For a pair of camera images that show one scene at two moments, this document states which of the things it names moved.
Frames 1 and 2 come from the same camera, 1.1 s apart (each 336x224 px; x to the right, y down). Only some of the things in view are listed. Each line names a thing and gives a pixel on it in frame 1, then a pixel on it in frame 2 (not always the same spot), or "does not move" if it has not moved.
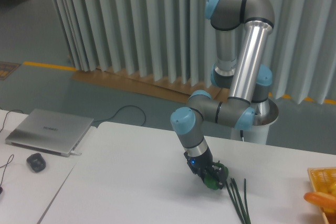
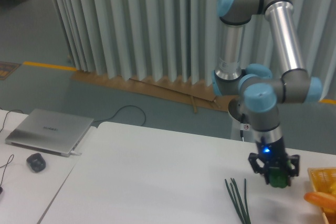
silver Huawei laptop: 51,132 does not move
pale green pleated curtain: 155,25 does not move
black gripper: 198,164 → 274,155
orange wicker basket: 322,178 does not move
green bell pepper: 211,181 → 278,177
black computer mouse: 37,161 does not move
